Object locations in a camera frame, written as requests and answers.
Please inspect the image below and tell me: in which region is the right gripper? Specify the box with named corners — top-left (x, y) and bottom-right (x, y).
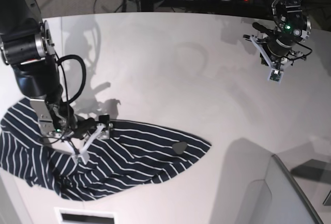
top-left (29, 98), bottom-right (111, 163)

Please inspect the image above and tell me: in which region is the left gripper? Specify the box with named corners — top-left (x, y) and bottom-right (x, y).
top-left (243, 14), bottom-right (312, 83)

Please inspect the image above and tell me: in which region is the navy white striped t-shirt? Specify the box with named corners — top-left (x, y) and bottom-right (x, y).
top-left (1, 99), bottom-right (211, 201)

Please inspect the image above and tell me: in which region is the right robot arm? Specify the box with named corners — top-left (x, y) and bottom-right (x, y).
top-left (1, 0), bottom-right (111, 164)

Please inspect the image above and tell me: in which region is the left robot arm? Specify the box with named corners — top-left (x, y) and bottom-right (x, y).
top-left (243, 0), bottom-right (312, 83)

